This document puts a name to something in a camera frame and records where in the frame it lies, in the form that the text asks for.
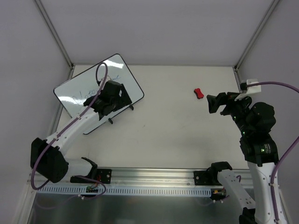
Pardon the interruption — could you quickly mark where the red whiteboard eraser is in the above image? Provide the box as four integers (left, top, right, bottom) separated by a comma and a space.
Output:
193, 88, 204, 99

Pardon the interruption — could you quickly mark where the white whiteboard black frame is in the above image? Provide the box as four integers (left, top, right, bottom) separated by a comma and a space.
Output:
53, 54, 145, 135

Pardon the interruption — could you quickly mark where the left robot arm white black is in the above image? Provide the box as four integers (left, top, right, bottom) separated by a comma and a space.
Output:
30, 81, 132, 183

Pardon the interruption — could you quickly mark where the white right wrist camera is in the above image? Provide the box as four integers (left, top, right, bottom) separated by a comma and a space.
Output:
235, 79, 261, 101

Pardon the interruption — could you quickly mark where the left aluminium frame post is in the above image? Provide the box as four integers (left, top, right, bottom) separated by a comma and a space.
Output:
33, 0, 74, 69

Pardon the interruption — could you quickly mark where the aluminium frame post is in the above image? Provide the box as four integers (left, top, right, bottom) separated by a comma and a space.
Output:
234, 0, 280, 71
33, 0, 74, 69

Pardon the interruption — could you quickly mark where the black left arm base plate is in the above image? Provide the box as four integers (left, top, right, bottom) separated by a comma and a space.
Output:
70, 168, 112, 184

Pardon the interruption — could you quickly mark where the aluminium mounting rail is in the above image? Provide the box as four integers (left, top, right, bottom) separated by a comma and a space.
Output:
28, 167, 257, 187

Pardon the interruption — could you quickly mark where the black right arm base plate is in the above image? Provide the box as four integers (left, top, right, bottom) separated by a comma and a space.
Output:
193, 170, 221, 186

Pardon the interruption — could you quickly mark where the white slotted cable duct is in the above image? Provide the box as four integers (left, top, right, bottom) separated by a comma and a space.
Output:
38, 185, 212, 197

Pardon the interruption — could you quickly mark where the right aluminium frame post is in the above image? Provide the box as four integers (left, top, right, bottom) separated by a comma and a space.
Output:
234, 0, 280, 71

